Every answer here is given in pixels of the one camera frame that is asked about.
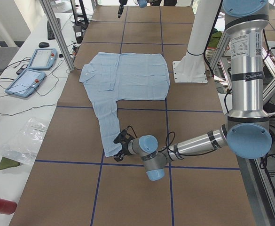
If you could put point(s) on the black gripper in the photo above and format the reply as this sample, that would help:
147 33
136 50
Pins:
120 9
124 149

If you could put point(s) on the light blue button shirt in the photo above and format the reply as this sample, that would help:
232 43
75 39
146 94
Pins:
110 77

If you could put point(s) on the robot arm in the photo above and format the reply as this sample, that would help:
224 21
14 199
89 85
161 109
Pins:
246 132
140 3

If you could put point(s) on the black keyboard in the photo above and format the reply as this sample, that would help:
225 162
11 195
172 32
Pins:
50 33

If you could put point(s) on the black computer mouse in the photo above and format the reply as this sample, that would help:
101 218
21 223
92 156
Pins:
43 45

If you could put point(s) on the clear plastic bag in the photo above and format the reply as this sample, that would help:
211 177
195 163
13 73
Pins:
25 145

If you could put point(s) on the upper teach pendant tablet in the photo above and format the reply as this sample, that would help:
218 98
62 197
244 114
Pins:
43 59

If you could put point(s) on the teach pendant tablet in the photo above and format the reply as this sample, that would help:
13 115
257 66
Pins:
43 59
26 83

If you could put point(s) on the green cloth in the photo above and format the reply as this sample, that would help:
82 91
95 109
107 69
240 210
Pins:
6 163

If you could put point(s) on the lower teach pendant tablet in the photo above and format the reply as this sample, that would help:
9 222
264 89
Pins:
26 83

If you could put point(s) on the red bottle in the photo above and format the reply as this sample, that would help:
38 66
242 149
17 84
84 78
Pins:
7 207

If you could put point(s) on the aluminium frame post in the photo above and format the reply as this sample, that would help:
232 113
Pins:
58 33

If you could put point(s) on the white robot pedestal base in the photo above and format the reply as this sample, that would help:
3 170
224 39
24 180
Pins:
191 68

